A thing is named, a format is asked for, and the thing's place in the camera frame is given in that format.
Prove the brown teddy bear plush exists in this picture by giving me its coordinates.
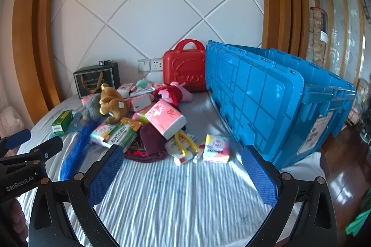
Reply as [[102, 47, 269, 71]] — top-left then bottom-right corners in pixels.
[[99, 83, 132, 124]]

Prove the patterned hanging scroll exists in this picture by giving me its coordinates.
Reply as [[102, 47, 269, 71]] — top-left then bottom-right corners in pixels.
[[310, 6, 329, 60]]

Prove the striped bed sheet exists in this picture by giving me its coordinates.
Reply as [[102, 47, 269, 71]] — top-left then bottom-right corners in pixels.
[[17, 89, 328, 247]]

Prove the blue plastic storage crate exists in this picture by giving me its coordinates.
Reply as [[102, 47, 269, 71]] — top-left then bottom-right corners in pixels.
[[205, 40, 357, 170]]

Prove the yellow plastic toy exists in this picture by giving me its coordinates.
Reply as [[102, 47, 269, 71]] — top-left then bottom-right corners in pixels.
[[174, 132, 198, 157]]

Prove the blue fuzzy duster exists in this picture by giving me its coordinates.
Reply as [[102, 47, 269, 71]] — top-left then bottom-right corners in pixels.
[[59, 118, 101, 181]]

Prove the wooden glass partition screen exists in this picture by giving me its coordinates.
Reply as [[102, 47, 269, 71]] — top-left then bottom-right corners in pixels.
[[307, 0, 371, 85]]

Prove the grey rabbit plush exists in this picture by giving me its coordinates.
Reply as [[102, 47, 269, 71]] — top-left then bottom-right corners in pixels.
[[80, 94, 102, 122]]

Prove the maroon towel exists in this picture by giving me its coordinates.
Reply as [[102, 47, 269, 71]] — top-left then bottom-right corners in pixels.
[[138, 123, 168, 158]]

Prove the green white medicine box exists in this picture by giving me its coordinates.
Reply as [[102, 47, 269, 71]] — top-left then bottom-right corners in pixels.
[[104, 123, 137, 149]]

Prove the colourful pad pack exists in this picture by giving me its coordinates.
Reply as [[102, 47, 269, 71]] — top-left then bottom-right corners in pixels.
[[202, 134, 231, 163]]

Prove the white printed pouch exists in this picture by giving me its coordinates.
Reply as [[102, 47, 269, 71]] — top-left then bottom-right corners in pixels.
[[165, 135, 189, 159]]

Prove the dark red knitted hat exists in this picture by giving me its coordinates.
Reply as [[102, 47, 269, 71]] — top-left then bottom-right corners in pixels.
[[124, 137, 169, 163]]

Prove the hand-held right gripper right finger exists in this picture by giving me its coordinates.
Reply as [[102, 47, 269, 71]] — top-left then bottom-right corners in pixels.
[[241, 145, 338, 247]]

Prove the pig plush with teal body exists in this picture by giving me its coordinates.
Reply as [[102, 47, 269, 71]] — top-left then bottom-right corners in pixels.
[[136, 78, 163, 91]]

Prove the small red suitcase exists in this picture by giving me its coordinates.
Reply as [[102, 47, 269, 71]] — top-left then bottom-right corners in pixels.
[[162, 39, 208, 93]]

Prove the person's left hand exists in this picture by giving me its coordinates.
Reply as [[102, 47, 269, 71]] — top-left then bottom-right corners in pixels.
[[0, 198, 29, 247]]

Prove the pig plush in red dress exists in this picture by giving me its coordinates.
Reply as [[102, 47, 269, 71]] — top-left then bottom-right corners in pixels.
[[153, 81, 193, 106]]

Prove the large pink tissue pack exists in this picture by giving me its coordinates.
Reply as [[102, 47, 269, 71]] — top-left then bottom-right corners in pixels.
[[127, 93, 155, 112]]

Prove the white tissue pack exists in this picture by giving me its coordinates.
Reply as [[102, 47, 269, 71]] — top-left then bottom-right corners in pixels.
[[117, 83, 137, 93]]

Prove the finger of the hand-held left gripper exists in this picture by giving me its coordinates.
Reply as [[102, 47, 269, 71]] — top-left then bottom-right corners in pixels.
[[0, 129, 32, 157], [17, 136, 64, 161]]

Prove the small white tube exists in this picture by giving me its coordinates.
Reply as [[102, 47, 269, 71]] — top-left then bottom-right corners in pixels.
[[192, 143, 206, 163]]

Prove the white pink pad pack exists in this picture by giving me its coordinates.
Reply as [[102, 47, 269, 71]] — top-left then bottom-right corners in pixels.
[[89, 122, 117, 147]]

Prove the small red white bottle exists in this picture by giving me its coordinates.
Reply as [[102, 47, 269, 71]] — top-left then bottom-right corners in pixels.
[[174, 155, 192, 166]]

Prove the black gift bag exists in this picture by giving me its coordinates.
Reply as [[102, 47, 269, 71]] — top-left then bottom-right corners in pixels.
[[73, 61, 121, 99]]

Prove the green cloth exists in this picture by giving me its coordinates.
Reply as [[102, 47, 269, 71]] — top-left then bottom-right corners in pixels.
[[345, 206, 371, 239]]

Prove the pink green sanitary pad pack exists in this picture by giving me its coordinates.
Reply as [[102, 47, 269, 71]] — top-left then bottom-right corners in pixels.
[[132, 111, 151, 123]]

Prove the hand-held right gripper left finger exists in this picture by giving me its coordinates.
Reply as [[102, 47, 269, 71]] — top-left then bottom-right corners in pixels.
[[28, 145, 125, 247]]

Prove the orange cardboard box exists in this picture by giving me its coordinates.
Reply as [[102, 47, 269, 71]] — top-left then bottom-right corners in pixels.
[[120, 116, 143, 132]]

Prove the green cardboard box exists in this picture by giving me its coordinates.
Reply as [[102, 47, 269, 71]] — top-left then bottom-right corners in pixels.
[[51, 109, 74, 136]]

